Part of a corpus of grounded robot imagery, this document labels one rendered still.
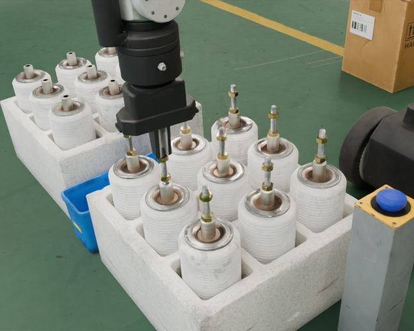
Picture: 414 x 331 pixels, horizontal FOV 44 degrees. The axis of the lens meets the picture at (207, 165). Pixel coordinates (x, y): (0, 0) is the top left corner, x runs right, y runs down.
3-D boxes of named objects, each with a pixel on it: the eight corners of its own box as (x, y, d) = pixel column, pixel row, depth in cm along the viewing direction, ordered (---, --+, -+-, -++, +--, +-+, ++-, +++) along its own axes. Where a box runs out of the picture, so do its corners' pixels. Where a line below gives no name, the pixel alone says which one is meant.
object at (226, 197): (192, 249, 101) (185, 174, 91) (223, 223, 107) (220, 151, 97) (230, 270, 96) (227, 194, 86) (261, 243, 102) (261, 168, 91)
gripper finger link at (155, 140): (156, 150, 82) (151, 116, 79) (163, 159, 80) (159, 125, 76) (146, 153, 82) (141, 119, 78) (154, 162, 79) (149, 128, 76)
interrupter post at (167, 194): (177, 199, 86) (175, 184, 84) (164, 205, 85) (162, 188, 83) (171, 192, 87) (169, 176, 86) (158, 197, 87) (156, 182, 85)
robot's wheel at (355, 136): (389, 163, 134) (401, 94, 123) (405, 172, 131) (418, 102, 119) (334, 192, 125) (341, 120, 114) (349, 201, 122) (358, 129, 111)
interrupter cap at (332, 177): (336, 164, 92) (336, 161, 91) (345, 189, 85) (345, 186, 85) (294, 165, 92) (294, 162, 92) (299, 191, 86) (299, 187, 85)
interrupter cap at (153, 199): (198, 202, 85) (198, 199, 84) (157, 219, 82) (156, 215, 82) (177, 180, 90) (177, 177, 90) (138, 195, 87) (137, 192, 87)
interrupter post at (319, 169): (324, 173, 90) (325, 157, 88) (326, 180, 88) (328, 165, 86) (310, 173, 90) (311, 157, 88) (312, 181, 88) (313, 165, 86)
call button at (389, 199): (387, 195, 74) (389, 184, 73) (411, 208, 71) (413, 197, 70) (368, 206, 72) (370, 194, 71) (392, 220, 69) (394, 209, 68)
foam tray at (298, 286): (242, 190, 128) (240, 128, 118) (366, 282, 101) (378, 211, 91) (100, 261, 110) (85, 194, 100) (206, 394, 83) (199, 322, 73)
